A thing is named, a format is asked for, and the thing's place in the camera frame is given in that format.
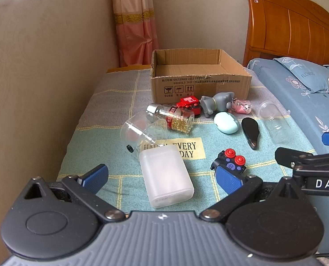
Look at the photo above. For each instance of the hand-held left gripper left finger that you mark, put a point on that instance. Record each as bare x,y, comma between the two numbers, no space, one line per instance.
95,178

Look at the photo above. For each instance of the light blue egg-shaped case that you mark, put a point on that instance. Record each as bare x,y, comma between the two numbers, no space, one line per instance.
226,122

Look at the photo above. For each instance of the grey elephant toy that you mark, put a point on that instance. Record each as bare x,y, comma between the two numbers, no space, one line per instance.
217,102

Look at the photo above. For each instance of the pink curtain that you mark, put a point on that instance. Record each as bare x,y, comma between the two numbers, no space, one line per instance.
134,27

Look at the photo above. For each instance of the red toy train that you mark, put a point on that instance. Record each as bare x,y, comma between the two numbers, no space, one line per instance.
188,104

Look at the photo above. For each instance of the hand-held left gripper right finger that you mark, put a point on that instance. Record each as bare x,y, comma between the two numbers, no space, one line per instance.
228,178

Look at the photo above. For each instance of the wooden headboard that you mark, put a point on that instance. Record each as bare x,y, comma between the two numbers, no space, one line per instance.
286,25

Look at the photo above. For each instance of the black teardrop-shaped object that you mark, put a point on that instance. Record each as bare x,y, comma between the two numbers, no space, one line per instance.
250,131

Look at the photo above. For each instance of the blue floral pillow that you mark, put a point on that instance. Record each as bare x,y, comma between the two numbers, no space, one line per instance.
303,73
305,110

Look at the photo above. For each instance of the clear plastic cup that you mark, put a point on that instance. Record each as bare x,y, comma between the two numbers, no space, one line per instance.
140,133

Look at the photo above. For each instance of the black toy controller red buttons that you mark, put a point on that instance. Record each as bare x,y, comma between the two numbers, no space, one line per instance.
231,159

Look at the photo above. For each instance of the glass bottle of gold capsules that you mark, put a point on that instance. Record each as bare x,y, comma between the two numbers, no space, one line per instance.
178,120

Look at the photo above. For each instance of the brown cardboard box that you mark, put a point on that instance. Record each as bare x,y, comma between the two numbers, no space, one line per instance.
197,86

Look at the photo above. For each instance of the clear plastic jar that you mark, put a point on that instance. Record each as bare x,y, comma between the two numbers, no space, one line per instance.
275,123

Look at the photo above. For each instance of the frosted white plastic container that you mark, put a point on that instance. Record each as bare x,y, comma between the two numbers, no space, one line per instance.
165,177

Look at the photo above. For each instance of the small black round cap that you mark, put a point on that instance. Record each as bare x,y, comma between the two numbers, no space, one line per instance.
130,148

